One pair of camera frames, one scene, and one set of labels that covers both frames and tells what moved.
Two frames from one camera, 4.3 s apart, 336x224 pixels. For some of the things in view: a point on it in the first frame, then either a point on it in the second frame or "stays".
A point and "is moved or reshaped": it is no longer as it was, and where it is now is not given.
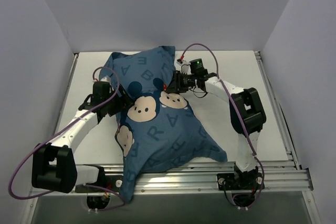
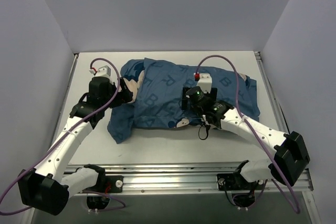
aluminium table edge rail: [73, 67] stays
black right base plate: [231, 181] stays
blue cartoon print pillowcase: [159, 134] is moved or reshaped
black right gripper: [176, 82] → [184, 102]
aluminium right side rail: [290, 142] stays
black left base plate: [115, 182] stays
